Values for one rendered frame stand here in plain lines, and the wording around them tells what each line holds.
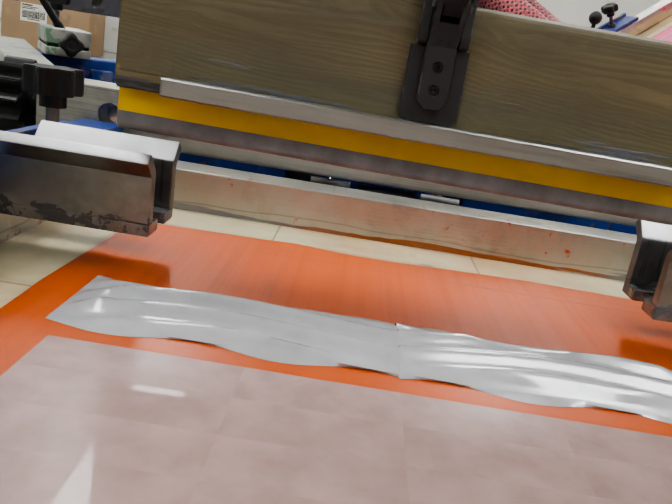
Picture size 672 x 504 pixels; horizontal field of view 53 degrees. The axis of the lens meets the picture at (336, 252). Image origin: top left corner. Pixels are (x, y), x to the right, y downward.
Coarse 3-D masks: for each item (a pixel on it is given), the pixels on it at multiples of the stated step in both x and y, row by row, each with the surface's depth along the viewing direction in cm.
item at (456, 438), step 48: (432, 288) 48; (480, 288) 50; (528, 288) 52; (480, 336) 41; (528, 336) 42; (576, 336) 43; (624, 336) 45; (432, 384) 34; (432, 432) 29; (480, 432) 30; (528, 432) 31; (576, 432) 31; (624, 432) 32; (432, 480) 26; (480, 480) 26; (528, 480) 27; (576, 480) 27; (624, 480) 28
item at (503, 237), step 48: (192, 192) 58; (240, 192) 58; (288, 192) 58; (336, 192) 58; (0, 240) 43; (384, 240) 58; (432, 240) 58; (480, 240) 58; (528, 240) 58; (576, 240) 57; (624, 240) 57
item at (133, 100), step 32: (128, 96) 40; (160, 96) 39; (256, 128) 40; (288, 128) 40; (320, 128) 40; (416, 160) 40; (448, 160) 40; (480, 160) 40; (512, 160) 39; (608, 192) 40; (640, 192) 40
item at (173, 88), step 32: (192, 96) 37; (224, 96) 37; (256, 96) 37; (352, 128) 37; (384, 128) 37; (416, 128) 37; (448, 128) 37; (544, 160) 37; (576, 160) 37; (608, 160) 37
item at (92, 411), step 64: (128, 256) 45; (192, 256) 47; (256, 256) 49; (320, 256) 52; (0, 320) 33; (384, 320) 41; (0, 384) 28; (64, 384) 28; (128, 384) 29; (192, 384) 30; (256, 384) 31; (320, 384) 32; (384, 384) 33; (0, 448) 24; (64, 448) 24; (128, 448) 25; (192, 448) 25; (256, 448) 26; (320, 448) 27; (384, 448) 27
